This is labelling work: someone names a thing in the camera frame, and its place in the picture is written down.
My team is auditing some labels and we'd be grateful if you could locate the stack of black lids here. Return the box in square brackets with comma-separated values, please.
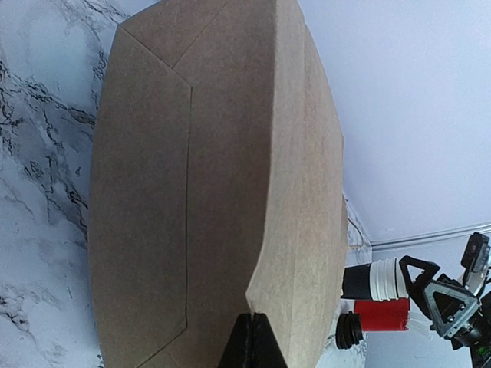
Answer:
[335, 311, 364, 350]

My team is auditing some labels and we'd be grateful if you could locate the brown paper bag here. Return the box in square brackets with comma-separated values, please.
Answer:
[88, 1, 348, 367]

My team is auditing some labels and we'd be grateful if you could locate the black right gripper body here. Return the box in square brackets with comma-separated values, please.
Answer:
[423, 276, 490, 351]

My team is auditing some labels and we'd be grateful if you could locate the red utensil cup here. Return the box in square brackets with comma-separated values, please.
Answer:
[354, 298, 410, 332]

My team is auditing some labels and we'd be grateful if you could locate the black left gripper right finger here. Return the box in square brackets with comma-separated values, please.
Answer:
[252, 314, 288, 368]

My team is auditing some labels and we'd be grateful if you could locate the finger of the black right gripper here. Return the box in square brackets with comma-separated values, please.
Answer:
[399, 255, 440, 307]

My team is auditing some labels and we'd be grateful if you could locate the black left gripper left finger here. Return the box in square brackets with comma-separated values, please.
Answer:
[217, 314, 253, 368]

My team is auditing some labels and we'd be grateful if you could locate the stack of paper coffee cups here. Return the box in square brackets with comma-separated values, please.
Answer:
[341, 258, 409, 301]

